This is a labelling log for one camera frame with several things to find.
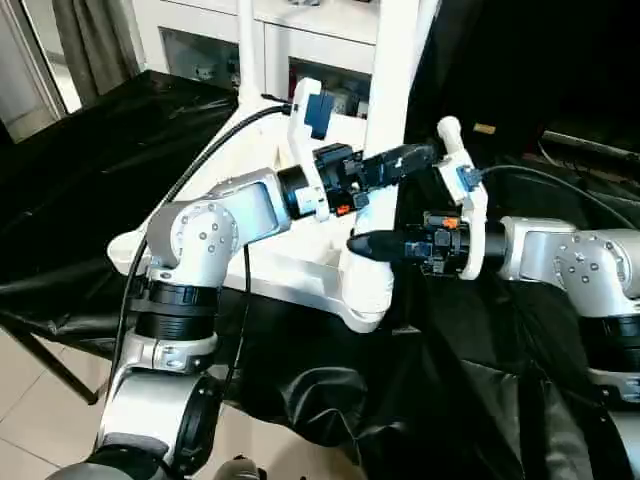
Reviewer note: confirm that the white plastic table top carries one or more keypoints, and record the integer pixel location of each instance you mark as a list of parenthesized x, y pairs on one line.
[(290, 270)]

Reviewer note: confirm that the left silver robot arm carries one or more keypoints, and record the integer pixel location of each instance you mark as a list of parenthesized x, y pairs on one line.
[(200, 235)]

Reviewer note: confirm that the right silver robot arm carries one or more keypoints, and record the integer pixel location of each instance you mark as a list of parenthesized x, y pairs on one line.
[(570, 265)]

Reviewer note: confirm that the white glass-door cabinet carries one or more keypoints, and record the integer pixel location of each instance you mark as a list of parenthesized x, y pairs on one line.
[(200, 20)]

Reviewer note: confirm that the black plastic mat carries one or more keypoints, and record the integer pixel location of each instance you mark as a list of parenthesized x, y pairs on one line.
[(80, 170)]

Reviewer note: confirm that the grey curtain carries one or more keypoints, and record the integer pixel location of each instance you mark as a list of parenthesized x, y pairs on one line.
[(95, 40)]

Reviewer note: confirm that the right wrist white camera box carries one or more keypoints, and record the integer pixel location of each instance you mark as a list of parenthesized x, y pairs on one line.
[(470, 200)]

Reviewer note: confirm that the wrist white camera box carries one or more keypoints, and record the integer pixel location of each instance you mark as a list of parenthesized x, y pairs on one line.
[(470, 200), (303, 105)]

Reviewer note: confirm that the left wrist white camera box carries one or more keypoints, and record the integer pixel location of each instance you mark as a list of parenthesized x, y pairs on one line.
[(303, 105)]

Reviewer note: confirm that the black metal table frame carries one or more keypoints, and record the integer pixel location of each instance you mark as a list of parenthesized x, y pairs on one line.
[(50, 365)]

